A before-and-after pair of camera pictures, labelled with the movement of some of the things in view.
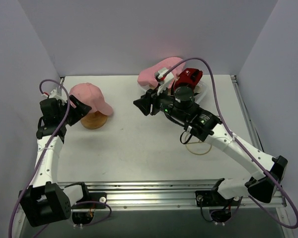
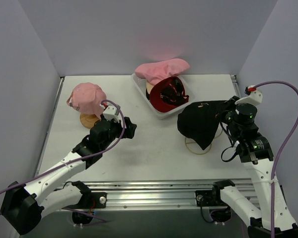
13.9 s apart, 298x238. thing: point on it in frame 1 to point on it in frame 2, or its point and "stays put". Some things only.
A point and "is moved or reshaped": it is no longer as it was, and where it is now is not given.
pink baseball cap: x=92 y=95 stays put
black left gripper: x=71 y=111 to x=124 y=127
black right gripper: x=152 y=103 to x=228 y=114
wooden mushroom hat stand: x=94 y=120 stays put
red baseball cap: x=188 y=77 is moved or reshaped
